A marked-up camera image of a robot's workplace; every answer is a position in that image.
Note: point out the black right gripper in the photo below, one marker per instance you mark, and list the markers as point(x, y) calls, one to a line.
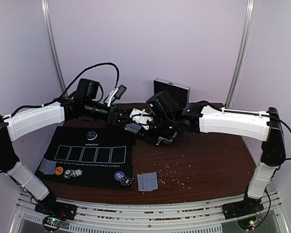
point(154, 137)

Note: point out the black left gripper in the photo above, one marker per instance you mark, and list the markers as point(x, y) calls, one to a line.
point(113, 116)

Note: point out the clear acrylic dealer button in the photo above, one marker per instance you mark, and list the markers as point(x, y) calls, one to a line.
point(92, 135)

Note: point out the boxed deck of cards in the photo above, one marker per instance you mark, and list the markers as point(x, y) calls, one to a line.
point(133, 127)

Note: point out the orange big blind button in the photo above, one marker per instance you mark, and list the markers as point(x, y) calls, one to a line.
point(59, 170)

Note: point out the dealt cards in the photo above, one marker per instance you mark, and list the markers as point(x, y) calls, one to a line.
point(47, 167)

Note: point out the dealt card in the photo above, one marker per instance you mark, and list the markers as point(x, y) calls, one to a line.
point(142, 183)

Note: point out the white blue chips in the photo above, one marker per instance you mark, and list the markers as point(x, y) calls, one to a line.
point(70, 173)

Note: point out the blue small blind button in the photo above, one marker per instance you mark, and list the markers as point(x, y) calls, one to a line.
point(119, 175)

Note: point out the black poker chip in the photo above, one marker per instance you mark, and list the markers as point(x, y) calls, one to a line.
point(126, 181)

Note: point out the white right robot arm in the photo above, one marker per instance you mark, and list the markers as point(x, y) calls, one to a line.
point(264, 126)

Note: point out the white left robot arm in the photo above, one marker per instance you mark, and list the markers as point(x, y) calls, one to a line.
point(29, 120)

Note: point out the aluminium poker chip case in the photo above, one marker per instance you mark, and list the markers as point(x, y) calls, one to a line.
point(179, 92)

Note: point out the black poker table mat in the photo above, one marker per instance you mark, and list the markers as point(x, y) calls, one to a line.
point(99, 159)

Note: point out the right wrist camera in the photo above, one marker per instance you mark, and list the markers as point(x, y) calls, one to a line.
point(141, 117)

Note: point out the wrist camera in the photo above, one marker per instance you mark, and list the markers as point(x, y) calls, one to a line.
point(141, 117)
point(115, 95)

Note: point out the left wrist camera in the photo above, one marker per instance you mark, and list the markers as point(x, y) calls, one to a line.
point(115, 95)

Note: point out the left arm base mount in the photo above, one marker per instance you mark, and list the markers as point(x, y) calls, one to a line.
point(63, 211)

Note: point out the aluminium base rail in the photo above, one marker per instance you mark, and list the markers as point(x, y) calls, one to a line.
point(191, 217)

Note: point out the left aluminium frame post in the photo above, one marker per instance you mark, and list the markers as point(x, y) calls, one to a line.
point(52, 44)

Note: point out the aluminium frame post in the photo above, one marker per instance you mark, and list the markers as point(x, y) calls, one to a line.
point(52, 44)
point(244, 43)

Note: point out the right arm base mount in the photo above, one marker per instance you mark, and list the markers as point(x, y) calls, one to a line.
point(241, 208)

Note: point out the right aluminium frame post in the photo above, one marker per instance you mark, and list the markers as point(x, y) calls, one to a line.
point(244, 43)

